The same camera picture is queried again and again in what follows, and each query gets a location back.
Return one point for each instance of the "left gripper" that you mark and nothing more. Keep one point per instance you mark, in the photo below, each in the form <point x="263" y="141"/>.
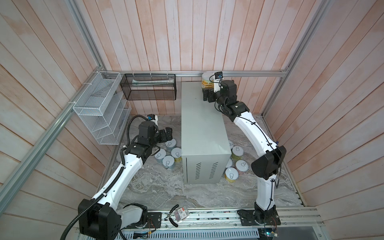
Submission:
<point x="163" y="138"/>

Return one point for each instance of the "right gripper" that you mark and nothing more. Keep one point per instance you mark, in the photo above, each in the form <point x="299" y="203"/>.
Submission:
<point x="211" y="93"/>

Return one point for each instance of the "orange yellow label can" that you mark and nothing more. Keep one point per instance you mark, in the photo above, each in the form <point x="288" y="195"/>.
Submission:
<point x="206" y="82"/>

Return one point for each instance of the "teal label can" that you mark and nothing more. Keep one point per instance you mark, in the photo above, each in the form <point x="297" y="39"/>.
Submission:
<point x="170" y="145"/>
<point x="168" y="162"/>

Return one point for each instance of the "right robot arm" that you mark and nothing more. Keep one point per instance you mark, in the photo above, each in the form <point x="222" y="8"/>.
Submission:
<point x="271" y="156"/>

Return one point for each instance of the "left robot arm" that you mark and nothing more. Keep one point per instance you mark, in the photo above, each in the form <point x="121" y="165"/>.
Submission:
<point x="100" y="217"/>

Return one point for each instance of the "blue label can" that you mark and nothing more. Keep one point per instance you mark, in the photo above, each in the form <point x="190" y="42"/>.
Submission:
<point x="159" y="155"/>

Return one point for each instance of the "grey metal cabinet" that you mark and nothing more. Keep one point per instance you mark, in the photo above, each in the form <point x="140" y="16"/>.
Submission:
<point x="205" y="144"/>

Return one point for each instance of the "green label can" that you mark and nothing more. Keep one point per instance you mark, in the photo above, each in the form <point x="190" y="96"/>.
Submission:
<point x="237" y="153"/>

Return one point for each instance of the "light pink label can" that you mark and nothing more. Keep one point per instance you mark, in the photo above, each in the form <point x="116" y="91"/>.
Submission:
<point x="229" y="163"/>

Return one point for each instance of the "black mesh wall basket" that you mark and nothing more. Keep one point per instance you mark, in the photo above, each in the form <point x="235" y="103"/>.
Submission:
<point x="149" y="87"/>

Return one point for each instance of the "white wire mesh shelf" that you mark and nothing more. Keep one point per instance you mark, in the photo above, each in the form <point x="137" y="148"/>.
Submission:
<point x="102" y="109"/>

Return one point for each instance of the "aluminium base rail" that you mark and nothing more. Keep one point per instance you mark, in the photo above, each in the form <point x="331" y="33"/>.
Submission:
<point x="290" y="223"/>

